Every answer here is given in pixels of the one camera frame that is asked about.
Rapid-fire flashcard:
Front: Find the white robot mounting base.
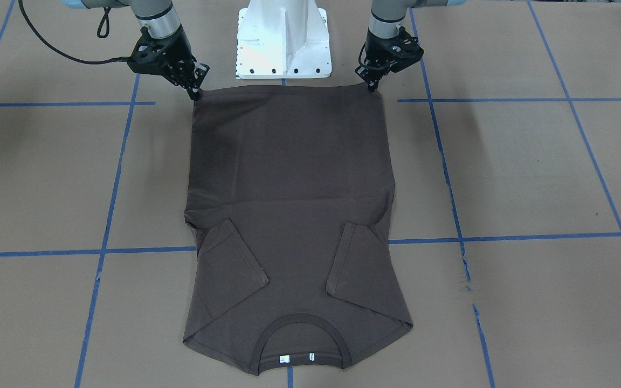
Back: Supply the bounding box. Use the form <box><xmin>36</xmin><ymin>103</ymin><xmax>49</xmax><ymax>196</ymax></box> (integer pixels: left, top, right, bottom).
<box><xmin>235</xmin><ymin>1</ymin><xmax>333</xmax><ymax>79</ymax></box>

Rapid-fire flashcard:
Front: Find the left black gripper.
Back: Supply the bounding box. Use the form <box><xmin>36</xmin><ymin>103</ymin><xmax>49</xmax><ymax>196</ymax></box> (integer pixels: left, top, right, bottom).
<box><xmin>362</xmin><ymin>27</ymin><xmax>424</xmax><ymax>93</ymax></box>

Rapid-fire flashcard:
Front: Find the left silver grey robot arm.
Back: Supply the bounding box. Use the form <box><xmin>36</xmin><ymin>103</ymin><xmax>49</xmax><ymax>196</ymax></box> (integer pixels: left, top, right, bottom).
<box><xmin>355</xmin><ymin>1</ymin><xmax>466</xmax><ymax>92</ymax></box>

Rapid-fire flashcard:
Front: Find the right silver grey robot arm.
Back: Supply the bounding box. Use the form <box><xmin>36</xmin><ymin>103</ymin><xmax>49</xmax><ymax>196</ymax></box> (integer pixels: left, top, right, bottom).
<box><xmin>64</xmin><ymin>1</ymin><xmax>209</xmax><ymax>101</ymax></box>

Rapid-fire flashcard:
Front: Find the dark brown t-shirt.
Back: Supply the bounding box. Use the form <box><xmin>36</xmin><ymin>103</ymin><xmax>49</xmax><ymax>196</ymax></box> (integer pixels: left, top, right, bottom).
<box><xmin>183</xmin><ymin>84</ymin><xmax>412</xmax><ymax>376</ymax></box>

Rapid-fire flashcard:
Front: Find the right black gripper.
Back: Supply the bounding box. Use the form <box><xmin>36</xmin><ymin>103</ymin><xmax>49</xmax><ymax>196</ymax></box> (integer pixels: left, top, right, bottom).
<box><xmin>127</xmin><ymin>25</ymin><xmax>210</xmax><ymax>101</ymax></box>

